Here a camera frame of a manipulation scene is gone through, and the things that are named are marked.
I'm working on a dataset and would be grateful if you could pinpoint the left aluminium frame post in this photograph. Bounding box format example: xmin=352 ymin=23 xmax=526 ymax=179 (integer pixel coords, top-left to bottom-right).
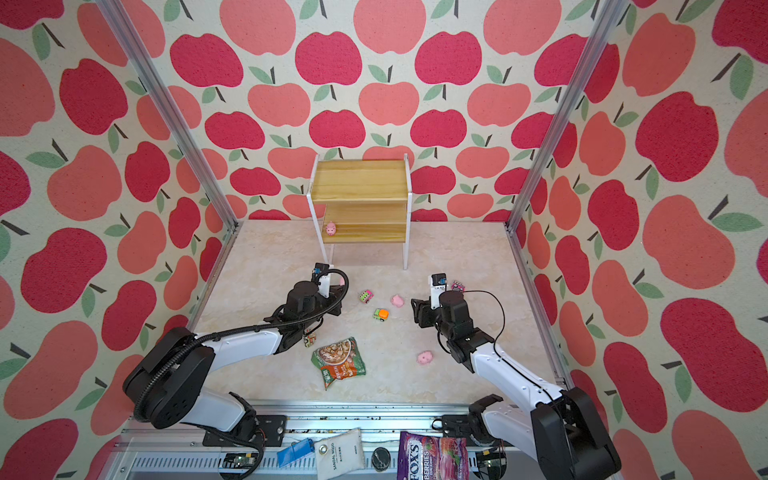
xmin=96 ymin=0 xmax=240 ymax=234

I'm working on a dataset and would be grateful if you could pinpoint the front aluminium rail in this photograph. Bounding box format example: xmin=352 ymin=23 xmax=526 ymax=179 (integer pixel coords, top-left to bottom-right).
xmin=98 ymin=398 xmax=541 ymax=480

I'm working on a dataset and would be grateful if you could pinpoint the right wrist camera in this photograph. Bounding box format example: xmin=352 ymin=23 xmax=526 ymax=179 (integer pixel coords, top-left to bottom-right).
xmin=429 ymin=273 xmax=447 ymax=310

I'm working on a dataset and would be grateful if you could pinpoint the purple Fox's candy bag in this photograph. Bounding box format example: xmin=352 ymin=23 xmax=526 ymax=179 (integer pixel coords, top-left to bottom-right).
xmin=397 ymin=431 xmax=470 ymax=480

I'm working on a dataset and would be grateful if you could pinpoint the blue card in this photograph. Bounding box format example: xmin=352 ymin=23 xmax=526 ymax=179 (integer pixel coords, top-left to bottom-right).
xmin=277 ymin=438 xmax=314 ymax=468

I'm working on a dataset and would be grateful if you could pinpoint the aluminium frame post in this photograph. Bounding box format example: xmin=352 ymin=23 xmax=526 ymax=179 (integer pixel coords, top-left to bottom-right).
xmin=96 ymin=0 xmax=240 ymax=234
xmin=505 ymin=0 xmax=630 ymax=240

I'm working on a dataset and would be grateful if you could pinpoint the wooden two-tier shelf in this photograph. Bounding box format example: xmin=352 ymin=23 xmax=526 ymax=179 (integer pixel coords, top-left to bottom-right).
xmin=305 ymin=154 xmax=414 ymax=268

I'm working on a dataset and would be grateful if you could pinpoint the round metal can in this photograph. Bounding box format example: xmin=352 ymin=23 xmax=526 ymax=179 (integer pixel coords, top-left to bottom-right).
xmin=371 ymin=447 xmax=392 ymax=473

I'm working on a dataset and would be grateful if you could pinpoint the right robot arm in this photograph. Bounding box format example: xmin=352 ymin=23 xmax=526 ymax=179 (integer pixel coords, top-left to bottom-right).
xmin=411 ymin=290 xmax=622 ymax=479

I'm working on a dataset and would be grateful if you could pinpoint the right aluminium frame post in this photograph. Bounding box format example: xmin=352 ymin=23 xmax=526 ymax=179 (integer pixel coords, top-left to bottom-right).
xmin=505 ymin=0 xmax=630 ymax=240

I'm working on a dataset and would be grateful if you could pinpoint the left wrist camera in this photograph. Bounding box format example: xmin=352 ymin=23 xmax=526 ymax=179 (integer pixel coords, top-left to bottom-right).
xmin=311 ymin=263 xmax=331 ymax=298

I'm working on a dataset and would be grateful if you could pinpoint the green snack bag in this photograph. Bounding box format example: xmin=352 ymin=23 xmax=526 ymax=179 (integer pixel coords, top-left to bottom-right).
xmin=311 ymin=337 xmax=367 ymax=390

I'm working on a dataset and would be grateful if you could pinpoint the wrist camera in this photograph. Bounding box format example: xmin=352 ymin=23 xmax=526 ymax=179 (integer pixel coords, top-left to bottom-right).
xmin=311 ymin=263 xmax=331 ymax=298
xmin=429 ymin=273 xmax=447 ymax=310

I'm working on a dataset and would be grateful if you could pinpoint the green orange mixer truck toy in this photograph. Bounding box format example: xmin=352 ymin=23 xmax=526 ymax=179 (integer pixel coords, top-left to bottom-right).
xmin=373 ymin=308 xmax=390 ymax=322

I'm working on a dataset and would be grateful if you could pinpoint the white paper packet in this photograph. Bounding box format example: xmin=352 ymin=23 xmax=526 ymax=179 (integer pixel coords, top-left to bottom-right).
xmin=314 ymin=428 xmax=365 ymax=480

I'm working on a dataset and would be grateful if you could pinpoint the pink green truck toy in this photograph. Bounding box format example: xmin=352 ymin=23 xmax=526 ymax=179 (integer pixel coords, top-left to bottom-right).
xmin=359 ymin=289 xmax=374 ymax=304

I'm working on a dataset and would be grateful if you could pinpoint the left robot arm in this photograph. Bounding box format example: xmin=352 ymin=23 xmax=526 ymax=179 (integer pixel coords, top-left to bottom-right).
xmin=123 ymin=263 xmax=350 ymax=449

